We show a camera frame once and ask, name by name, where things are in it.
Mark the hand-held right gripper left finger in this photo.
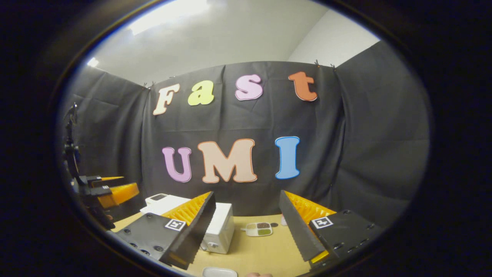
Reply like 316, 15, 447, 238
110, 191, 216, 270

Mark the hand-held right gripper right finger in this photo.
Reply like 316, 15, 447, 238
278, 190, 386, 270

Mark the white microwave oven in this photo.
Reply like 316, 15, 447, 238
140, 194, 235, 254

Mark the black stand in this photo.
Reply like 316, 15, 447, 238
63, 103, 82, 185

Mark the white device with dark screen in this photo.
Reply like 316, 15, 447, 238
145, 193, 169, 206

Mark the white divided snack dish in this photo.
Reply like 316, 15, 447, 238
241, 222, 273, 237

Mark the white oval plate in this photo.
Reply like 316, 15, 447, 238
202, 267, 238, 277

